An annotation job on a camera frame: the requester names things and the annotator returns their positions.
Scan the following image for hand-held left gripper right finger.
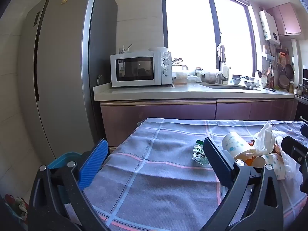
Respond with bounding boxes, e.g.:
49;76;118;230
202;137;293;231

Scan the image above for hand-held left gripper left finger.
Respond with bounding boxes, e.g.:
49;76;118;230
28;138;110;231

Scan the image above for large dotted paper cup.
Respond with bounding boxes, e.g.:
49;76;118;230
221;132;254;160

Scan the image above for curled orange peel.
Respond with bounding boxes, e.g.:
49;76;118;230
244;152;256;167

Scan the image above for white tissue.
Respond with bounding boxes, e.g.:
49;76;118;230
254;123;285;155

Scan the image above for blue plastic bin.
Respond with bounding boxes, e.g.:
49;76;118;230
47;151;83;206

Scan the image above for white plastic bag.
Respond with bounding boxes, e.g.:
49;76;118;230
276;137;302;181

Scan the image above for green snack wrapper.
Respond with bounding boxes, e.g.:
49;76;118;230
192;140;210;165

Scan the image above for small dotted paper cup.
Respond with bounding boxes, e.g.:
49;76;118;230
253;153;287;181

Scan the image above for black kitchen stove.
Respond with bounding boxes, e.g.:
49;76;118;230
295;67;308;126

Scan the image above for hanging frying pan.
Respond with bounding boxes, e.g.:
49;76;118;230
285;64;295;80

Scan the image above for plaid grey tablecloth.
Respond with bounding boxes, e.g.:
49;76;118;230
83;118;308;231

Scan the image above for purple base cabinets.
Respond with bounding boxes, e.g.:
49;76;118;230
100;99;299;150

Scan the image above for kitchen sink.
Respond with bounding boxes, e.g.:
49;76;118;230
204;83;261;91

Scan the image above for clear pot with food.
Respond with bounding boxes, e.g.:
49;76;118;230
203;71;218;84

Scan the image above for colourful plastic bags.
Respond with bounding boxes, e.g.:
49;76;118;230
3;194;28;225

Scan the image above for beige kitchen countertop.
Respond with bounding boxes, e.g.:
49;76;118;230
93;82;296;101

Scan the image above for white soap bottle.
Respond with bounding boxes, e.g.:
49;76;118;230
222;63;230;84

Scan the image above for clear food container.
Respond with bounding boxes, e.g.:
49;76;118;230
173;72;188;86

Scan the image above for grey refrigerator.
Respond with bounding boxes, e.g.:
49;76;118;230
17;0;118;160

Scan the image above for white microwave oven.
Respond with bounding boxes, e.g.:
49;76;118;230
110;50;173;87

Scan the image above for glass kettle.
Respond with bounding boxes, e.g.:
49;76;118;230
171;58;189;74

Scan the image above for steel kitchen faucet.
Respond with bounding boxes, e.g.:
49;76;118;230
217;44;228;85

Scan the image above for white water heater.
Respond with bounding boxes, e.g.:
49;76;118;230
259;10;281;45

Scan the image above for small bottle with stick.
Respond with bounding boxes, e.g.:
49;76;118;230
119;43;133;54

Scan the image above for kitchen window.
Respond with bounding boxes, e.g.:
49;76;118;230
161;0;257;78

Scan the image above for pink wall cabinet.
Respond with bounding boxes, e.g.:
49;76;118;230
266;2;302;36

